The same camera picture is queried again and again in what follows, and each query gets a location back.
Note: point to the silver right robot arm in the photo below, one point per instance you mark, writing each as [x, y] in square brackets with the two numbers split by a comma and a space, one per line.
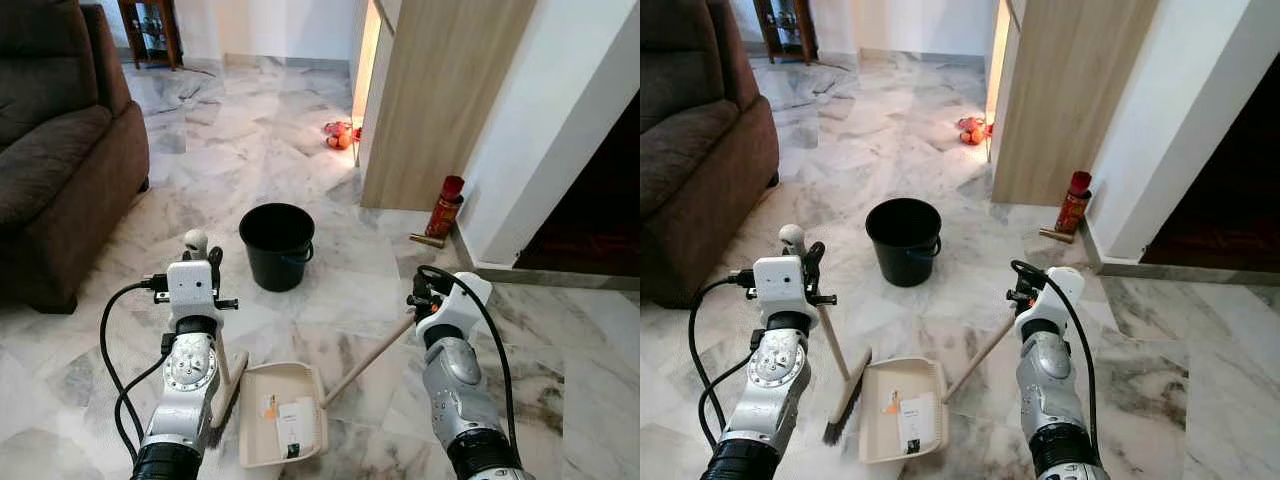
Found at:
[455, 375]
[1050, 375]

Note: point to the beige plastic broom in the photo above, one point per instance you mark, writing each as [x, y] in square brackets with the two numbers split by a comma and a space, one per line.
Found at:
[850, 395]
[195, 242]

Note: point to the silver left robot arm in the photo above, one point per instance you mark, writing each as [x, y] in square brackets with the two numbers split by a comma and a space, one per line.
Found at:
[190, 370]
[775, 365]

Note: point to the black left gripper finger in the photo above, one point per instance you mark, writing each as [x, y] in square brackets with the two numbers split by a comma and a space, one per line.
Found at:
[215, 270]
[814, 266]

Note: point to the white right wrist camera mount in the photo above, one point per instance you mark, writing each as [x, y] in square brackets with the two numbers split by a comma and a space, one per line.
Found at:
[1050, 298]
[455, 305]

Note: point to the small white box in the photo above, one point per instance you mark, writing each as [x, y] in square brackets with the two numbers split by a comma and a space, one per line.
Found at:
[295, 428]
[917, 423]

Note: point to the dark wooden side table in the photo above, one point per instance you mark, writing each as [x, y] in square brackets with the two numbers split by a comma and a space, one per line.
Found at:
[785, 28]
[150, 30]

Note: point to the brown fabric sofa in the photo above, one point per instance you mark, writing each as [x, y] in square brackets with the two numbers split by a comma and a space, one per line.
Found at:
[700, 150]
[60, 150]

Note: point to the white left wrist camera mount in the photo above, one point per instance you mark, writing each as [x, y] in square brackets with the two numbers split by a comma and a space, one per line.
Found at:
[780, 282]
[190, 285]

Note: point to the wood panel altar cabinet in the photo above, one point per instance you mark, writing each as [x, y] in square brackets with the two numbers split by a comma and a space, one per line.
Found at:
[440, 100]
[1070, 95]

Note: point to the black plastic bucket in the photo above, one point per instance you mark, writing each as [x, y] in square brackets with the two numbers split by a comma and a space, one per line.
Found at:
[903, 245]
[277, 250]

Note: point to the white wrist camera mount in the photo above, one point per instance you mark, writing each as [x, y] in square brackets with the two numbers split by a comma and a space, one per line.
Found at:
[780, 282]
[190, 285]
[455, 305]
[1050, 298]

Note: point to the red spray can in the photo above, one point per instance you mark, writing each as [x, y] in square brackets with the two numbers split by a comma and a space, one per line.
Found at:
[1074, 205]
[445, 210]

